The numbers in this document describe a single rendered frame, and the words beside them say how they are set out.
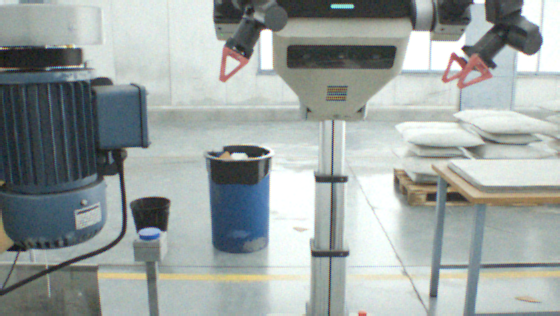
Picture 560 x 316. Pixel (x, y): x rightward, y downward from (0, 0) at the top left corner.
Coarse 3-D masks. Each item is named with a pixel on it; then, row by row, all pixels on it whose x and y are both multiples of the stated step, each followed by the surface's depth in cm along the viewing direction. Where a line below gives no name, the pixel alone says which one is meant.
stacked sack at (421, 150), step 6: (408, 144) 464; (414, 150) 444; (420, 150) 434; (426, 150) 432; (432, 150) 432; (438, 150) 432; (444, 150) 432; (450, 150) 432; (456, 150) 433; (426, 156) 437; (432, 156) 435; (438, 156) 434; (444, 156) 434; (450, 156) 433; (456, 156) 434
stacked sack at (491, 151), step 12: (492, 144) 438; (504, 144) 436; (516, 144) 437; (528, 144) 443; (480, 156) 444; (492, 156) 418; (504, 156) 419; (516, 156) 420; (528, 156) 421; (540, 156) 422
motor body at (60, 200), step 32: (0, 96) 65; (32, 96) 64; (64, 96) 66; (0, 128) 65; (32, 128) 65; (64, 128) 66; (0, 160) 67; (32, 160) 65; (64, 160) 67; (0, 192) 68; (32, 192) 67; (64, 192) 68; (96, 192) 72; (32, 224) 67; (64, 224) 68; (96, 224) 72
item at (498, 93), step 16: (480, 16) 863; (480, 32) 869; (496, 64) 881; (512, 64) 880; (464, 80) 886; (496, 80) 887; (512, 80) 886; (464, 96) 893; (480, 96) 893; (496, 96) 893; (512, 96) 892
